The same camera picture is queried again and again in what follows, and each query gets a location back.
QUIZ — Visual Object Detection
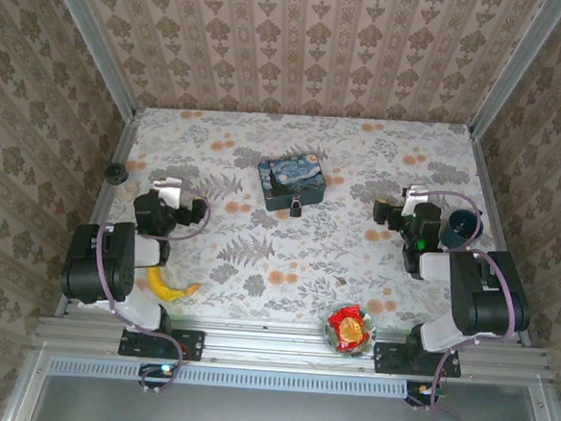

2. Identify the grey metal sheet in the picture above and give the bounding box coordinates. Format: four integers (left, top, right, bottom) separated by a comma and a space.
29, 373, 551, 421

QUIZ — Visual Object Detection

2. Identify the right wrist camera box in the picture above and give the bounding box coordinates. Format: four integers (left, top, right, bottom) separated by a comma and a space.
402, 184, 428, 217

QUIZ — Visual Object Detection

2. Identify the floral table cover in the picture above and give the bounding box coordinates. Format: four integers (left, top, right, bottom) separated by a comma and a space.
83, 100, 508, 340

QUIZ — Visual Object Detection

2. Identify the starry night tin box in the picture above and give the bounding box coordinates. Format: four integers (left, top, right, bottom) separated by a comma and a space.
255, 145, 329, 216

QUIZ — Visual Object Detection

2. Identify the aluminium frame post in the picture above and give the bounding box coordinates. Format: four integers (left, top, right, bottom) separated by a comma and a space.
35, 0, 145, 119
468, 0, 561, 144

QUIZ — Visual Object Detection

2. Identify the dark blue cup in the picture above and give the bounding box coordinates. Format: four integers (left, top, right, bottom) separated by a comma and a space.
440, 207, 485, 251

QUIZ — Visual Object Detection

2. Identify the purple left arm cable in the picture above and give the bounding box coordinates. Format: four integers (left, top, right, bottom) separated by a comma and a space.
85, 174, 215, 399

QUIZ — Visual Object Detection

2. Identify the aluminium front rail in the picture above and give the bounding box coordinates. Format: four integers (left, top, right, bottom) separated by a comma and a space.
34, 304, 552, 387

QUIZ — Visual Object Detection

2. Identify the red snack packet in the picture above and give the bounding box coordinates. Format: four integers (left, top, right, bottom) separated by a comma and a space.
326, 306, 374, 353

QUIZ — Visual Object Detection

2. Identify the yellow banana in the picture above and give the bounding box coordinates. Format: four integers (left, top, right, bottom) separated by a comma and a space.
144, 265, 203, 305

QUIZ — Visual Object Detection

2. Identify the patterned ceramic bowl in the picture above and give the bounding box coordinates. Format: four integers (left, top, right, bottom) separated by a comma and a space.
322, 304, 378, 359

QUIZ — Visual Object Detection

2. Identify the small circuit board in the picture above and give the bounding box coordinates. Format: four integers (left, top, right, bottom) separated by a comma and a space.
137, 361, 178, 391
404, 381, 448, 409

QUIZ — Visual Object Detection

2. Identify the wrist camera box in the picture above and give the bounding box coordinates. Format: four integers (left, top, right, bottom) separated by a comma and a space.
149, 176, 183, 206
402, 184, 428, 217

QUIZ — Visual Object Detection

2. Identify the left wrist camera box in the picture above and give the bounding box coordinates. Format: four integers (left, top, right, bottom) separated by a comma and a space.
149, 176, 183, 206

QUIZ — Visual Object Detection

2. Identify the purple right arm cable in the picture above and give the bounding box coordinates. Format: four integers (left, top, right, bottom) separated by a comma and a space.
402, 188, 528, 421

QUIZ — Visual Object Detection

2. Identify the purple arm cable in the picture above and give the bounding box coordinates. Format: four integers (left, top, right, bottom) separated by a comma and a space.
402, 188, 528, 421
85, 174, 215, 399

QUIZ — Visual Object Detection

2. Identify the small black knob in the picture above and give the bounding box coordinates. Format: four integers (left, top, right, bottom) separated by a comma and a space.
104, 161, 130, 186

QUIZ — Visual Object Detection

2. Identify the grey slotted cable duct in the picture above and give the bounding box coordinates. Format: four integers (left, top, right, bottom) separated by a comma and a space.
46, 354, 409, 402

